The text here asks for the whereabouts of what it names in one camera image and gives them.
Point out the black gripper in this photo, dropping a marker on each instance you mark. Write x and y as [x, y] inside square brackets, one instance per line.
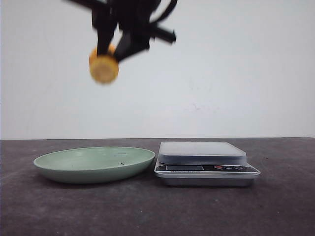
[132, 17]

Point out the yellow corn cob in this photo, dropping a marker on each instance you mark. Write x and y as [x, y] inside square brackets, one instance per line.
[103, 69]

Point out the light green oval plate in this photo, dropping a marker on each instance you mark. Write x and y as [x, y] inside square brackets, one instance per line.
[90, 165]

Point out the silver digital kitchen scale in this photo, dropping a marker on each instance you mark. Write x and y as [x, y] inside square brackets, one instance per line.
[204, 164]

